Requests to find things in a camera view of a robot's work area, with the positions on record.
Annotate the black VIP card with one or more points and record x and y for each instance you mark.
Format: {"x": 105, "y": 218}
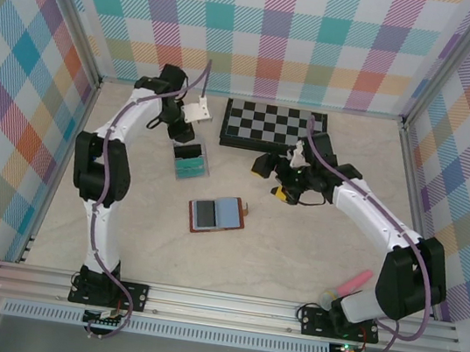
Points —
{"x": 204, "y": 216}
{"x": 190, "y": 151}

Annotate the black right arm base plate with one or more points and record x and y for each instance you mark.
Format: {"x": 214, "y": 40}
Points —
{"x": 311, "y": 320}

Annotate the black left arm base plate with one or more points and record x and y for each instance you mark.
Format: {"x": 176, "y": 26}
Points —
{"x": 137, "y": 294}

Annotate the clear acrylic card box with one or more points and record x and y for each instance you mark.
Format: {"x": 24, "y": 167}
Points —
{"x": 208, "y": 154}

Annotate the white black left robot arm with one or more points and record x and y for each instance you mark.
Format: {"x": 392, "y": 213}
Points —
{"x": 106, "y": 250}

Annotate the teal VIP card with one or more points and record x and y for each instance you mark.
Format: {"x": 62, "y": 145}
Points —
{"x": 189, "y": 168}

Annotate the pink pen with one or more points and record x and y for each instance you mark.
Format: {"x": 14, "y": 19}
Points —
{"x": 356, "y": 280}

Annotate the black grey folding chessboard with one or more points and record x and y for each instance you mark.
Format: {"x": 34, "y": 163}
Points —
{"x": 260, "y": 124}

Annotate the brown leather card holder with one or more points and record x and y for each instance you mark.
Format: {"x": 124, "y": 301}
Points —
{"x": 229, "y": 215}

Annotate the aluminium front rail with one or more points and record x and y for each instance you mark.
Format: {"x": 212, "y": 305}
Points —
{"x": 220, "y": 306}

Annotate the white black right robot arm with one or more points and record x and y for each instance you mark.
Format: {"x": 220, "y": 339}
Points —
{"x": 361, "y": 219}

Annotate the aluminium side rail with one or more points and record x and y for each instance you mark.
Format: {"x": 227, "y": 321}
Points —
{"x": 414, "y": 189}
{"x": 84, "y": 109}

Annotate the aluminium frame post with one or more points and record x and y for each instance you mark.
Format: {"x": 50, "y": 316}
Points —
{"x": 75, "y": 6}
{"x": 450, "y": 62}

